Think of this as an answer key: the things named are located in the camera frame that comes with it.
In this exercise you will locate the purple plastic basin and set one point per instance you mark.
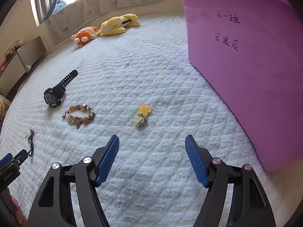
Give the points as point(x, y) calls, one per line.
point(248, 75)

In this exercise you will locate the orange and white plush toy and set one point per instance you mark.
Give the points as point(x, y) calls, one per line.
point(82, 36)

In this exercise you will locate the printed bed bumper cloth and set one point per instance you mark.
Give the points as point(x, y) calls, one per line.
point(94, 7)

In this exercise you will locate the light blue quilted bedspread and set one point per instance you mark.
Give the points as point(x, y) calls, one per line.
point(142, 75)

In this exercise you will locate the blue cloth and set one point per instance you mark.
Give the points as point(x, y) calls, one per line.
point(56, 7)

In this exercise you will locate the beige curtain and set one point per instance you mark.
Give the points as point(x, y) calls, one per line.
point(43, 0)

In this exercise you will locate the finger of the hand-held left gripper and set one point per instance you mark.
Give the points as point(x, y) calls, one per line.
point(20, 156)
point(5, 159)

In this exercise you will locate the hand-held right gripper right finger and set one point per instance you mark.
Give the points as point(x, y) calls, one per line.
point(196, 160)

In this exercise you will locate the yellow plush toy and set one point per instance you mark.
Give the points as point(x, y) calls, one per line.
point(111, 26)

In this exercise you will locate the grey cabinet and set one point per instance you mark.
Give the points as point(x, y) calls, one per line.
point(26, 52)

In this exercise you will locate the person's left hand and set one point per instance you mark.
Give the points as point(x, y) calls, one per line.
point(17, 211)

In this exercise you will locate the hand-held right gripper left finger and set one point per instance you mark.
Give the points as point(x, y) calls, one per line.
point(107, 160)

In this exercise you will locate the black wrist watch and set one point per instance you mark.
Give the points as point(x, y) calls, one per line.
point(53, 94)

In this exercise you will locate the yellow flower charm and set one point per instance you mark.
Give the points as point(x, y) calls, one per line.
point(144, 110)

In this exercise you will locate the row of small toys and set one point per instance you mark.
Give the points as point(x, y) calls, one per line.
point(13, 49)

